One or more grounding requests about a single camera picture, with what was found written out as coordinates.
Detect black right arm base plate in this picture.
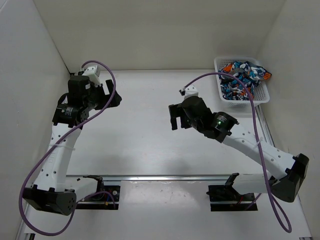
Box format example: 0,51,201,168
206,173,258,212

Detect white plastic basket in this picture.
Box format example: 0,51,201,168
214,56,270,107

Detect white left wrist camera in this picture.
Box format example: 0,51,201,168
82,65,101,86

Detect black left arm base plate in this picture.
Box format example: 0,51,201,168
71,175,121,210

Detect colourful patterned shorts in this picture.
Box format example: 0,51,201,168
218,61,272,101

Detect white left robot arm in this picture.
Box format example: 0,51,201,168
19,71,122,216

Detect aluminium front rail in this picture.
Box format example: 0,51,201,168
65,174,251,183

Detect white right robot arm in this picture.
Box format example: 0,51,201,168
168,96,309,203

